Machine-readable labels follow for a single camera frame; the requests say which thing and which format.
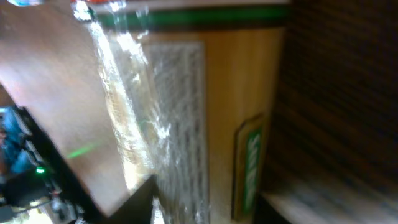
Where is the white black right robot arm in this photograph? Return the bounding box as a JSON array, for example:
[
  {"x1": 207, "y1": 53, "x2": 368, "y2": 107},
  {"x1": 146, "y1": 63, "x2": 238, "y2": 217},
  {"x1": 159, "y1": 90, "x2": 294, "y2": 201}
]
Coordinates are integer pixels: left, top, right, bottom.
[{"x1": 1, "y1": 1, "x2": 397, "y2": 223}]

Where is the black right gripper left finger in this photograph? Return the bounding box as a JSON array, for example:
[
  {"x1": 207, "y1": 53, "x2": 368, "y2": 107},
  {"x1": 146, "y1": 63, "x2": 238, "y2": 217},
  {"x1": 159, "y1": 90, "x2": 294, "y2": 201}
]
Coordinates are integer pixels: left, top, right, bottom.
[{"x1": 1, "y1": 2, "x2": 152, "y2": 218}]

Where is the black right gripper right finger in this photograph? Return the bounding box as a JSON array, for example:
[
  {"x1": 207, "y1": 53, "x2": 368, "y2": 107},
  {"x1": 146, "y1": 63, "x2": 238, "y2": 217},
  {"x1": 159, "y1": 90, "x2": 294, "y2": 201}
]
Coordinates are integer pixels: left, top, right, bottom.
[{"x1": 256, "y1": 177, "x2": 397, "y2": 224}]

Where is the orange San Remo pasta pack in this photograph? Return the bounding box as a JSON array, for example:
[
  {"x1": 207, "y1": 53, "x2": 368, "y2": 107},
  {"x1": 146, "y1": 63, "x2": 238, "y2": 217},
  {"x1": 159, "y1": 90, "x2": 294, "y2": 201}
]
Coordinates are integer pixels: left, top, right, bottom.
[{"x1": 70, "y1": 0, "x2": 290, "y2": 223}]

